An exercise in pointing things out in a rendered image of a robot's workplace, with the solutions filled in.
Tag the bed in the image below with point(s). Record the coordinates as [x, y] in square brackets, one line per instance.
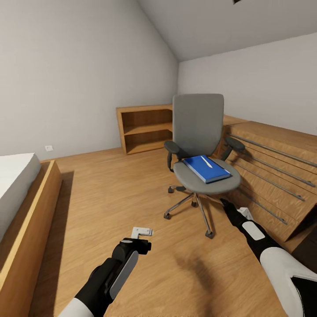
[29, 191]

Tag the bookcase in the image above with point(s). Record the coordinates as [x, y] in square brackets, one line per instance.
[166, 119]
[139, 128]
[227, 120]

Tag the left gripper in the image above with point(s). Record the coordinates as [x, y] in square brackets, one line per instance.
[143, 245]

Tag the folder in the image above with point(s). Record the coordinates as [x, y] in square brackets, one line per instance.
[206, 169]

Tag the swivel chair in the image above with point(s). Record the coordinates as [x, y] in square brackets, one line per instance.
[197, 130]

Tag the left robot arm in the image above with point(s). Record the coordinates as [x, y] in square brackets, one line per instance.
[106, 280]

